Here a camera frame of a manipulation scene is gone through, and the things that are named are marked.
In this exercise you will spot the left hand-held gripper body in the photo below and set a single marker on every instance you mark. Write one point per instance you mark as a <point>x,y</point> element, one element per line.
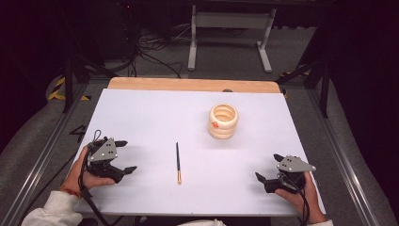
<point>103,153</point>

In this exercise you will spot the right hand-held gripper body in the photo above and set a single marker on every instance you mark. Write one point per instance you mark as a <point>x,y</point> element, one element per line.
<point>293,165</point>

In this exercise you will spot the dark blue pen gold tip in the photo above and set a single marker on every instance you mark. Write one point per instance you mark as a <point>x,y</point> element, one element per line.
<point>178,163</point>

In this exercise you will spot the cream ribbed round pen holder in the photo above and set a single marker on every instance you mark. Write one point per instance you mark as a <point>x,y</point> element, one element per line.
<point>222,129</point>

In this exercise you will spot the person's left hand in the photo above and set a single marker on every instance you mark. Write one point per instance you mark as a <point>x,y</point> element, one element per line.
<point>76,179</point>

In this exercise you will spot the person's right hand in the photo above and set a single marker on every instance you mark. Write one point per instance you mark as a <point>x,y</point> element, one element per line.
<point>309,204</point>

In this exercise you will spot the white board table cover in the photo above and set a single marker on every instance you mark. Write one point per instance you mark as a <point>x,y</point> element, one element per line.
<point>163,119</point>

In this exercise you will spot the person's white clothing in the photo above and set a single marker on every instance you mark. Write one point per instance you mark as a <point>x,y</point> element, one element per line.
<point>200,223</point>

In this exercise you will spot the yellow black hazard tape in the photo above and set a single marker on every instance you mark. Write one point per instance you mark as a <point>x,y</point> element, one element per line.
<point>55,92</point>

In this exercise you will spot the black tripod stand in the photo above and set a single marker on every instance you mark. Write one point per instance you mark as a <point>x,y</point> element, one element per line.
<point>68,81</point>
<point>324,81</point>

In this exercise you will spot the grey metal floor stand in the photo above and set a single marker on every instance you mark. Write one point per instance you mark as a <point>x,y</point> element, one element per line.
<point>231,20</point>

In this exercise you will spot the aluminium frame rail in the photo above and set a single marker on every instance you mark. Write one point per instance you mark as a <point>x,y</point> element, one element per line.
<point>342,157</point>
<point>40,157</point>

